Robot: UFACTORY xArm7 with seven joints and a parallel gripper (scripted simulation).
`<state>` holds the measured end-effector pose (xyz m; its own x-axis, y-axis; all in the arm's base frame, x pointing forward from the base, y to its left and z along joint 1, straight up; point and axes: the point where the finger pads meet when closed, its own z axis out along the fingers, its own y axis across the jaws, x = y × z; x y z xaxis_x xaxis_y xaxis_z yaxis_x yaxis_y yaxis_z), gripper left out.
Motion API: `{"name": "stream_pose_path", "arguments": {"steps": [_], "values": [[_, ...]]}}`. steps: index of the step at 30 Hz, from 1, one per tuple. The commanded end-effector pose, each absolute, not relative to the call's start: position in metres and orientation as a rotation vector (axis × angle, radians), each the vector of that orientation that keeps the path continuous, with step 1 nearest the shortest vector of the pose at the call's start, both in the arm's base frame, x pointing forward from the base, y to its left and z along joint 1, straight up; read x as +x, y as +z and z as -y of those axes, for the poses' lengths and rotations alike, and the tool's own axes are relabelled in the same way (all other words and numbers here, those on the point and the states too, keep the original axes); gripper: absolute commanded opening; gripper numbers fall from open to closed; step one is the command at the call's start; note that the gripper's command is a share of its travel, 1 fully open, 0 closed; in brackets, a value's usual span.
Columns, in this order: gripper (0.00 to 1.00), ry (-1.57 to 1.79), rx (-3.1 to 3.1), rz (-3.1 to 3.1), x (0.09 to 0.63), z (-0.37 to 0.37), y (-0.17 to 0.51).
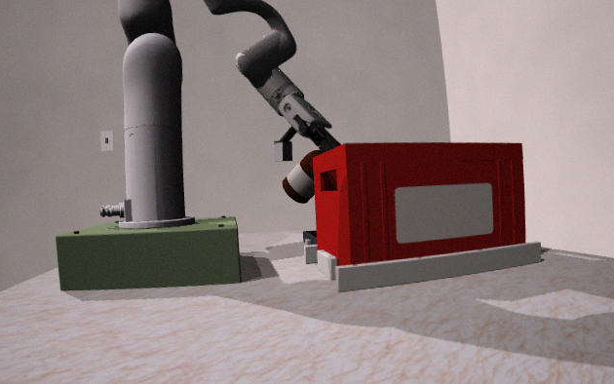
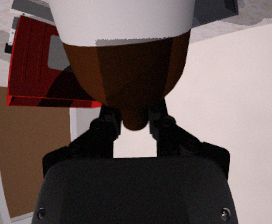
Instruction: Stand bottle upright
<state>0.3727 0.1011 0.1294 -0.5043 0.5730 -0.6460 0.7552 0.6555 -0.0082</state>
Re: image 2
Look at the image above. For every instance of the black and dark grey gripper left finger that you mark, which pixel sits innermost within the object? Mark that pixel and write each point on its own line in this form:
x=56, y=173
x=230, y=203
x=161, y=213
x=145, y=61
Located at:
x=97, y=141

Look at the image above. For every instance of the brown glass bottle with white label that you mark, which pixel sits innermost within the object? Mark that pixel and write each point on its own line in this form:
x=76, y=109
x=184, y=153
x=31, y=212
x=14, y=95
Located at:
x=126, y=54

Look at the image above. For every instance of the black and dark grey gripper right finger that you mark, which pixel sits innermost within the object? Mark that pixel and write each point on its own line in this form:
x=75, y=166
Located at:
x=173, y=139

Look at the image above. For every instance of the red crate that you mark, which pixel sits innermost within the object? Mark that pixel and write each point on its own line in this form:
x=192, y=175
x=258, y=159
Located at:
x=40, y=70

